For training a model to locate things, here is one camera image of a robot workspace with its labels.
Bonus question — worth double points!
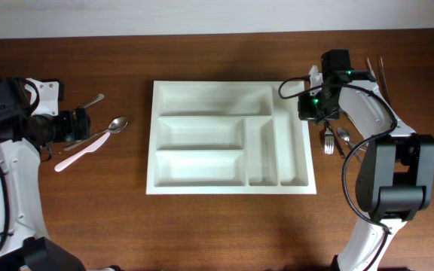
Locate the steel fork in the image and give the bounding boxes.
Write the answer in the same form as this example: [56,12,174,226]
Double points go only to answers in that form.
[323,122,335,155]

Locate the small steel teaspoon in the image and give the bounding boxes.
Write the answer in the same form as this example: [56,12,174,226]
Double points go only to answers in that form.
[338,127,362,163]

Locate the steel kitchen tongs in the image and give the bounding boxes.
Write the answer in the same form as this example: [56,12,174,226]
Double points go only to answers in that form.
[365,56,392,106]

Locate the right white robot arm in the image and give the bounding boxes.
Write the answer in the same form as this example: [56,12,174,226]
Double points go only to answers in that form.
[298,49,434,270]

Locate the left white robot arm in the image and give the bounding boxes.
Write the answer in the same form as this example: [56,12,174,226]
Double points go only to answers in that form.
[0,78,91,270]

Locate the pink plastic knife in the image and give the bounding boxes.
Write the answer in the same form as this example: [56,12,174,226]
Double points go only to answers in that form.
[54,132,110,172]

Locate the large steel spoon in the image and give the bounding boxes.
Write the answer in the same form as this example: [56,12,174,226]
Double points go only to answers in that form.
[63,117,128,151]

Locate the white plastic cutlery tray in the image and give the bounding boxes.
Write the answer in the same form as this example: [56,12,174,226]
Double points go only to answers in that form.
[146,81,316,194]

